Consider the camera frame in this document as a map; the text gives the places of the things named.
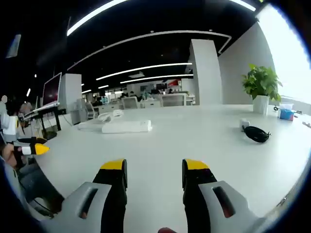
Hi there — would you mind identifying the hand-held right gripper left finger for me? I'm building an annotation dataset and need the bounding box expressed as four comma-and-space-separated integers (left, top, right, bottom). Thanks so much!
41, 159, 128, 233

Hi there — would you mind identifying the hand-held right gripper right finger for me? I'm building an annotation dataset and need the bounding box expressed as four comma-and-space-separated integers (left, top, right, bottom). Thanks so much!
182, 159, 267, 233

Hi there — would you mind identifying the white charger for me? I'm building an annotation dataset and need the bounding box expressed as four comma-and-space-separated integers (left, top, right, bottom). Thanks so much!
239, 118, 251, 132

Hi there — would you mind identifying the white power strip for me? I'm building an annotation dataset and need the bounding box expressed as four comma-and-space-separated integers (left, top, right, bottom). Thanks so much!
101, 119, 153, 134

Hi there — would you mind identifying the white desk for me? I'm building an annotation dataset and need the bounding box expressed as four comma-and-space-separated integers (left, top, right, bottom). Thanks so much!
31, 103, 311, 219

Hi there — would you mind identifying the person's left hand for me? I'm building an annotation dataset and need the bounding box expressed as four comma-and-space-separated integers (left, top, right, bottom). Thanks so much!
0, 143, 18, 168

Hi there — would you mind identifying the black monitor stand table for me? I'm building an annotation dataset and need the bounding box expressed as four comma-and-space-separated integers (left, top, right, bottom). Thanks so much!
23, 103, 68, 140

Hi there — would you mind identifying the silver computer monitor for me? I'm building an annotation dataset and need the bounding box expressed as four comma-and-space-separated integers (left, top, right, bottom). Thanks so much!
42, 72, 63, 107

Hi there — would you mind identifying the white office chair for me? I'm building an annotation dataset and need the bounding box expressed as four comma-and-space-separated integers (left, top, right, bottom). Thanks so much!
121, 96, 139, 110
84, 100, 100, 120

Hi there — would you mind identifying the blue tissue box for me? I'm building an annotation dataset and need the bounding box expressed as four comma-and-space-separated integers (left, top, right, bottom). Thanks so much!
279, 103, 295, 120

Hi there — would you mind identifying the potted green plant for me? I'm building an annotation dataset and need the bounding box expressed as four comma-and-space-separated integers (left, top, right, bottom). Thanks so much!
242, 64, 284, 115

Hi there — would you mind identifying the coiled white cable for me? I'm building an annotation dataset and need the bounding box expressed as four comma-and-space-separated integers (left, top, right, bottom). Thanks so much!
97, 109, 125, 122

